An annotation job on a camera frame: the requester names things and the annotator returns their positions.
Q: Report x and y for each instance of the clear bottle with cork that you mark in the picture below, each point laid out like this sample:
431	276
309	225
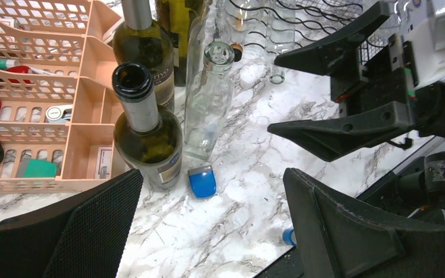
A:
238	38

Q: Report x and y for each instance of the peach plastic file organizer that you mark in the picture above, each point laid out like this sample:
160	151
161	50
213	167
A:
66	38

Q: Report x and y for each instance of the black wire wine rack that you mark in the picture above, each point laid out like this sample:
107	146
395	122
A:
310	20

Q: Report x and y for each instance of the green white glue stick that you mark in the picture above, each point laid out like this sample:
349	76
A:
8	63

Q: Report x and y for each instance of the white marker pen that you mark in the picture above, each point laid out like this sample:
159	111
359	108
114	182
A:
24	69

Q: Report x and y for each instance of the green bottle brown Primitivo label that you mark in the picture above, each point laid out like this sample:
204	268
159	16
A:
147	136

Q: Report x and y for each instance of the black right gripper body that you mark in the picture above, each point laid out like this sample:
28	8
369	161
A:
389	76

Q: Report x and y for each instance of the blue square object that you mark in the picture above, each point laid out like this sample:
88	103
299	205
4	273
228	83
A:
202	181

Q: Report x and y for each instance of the green wine bottle silver neck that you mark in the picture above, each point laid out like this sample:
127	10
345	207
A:
141	39

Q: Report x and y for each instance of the small blue grey cap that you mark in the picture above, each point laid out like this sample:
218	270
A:
288	236

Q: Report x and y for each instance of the green flat card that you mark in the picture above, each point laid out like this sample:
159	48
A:
35	168

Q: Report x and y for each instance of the clear glass bottle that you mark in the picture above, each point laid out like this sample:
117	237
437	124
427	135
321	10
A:
211	101
280	35
206	27

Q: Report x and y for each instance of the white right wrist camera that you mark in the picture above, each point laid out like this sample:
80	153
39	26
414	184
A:
422	23

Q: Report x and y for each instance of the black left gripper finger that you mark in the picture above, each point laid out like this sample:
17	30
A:
81	236
334	138
324	56
340	236

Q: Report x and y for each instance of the green bottle cream label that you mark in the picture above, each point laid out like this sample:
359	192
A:
176	17

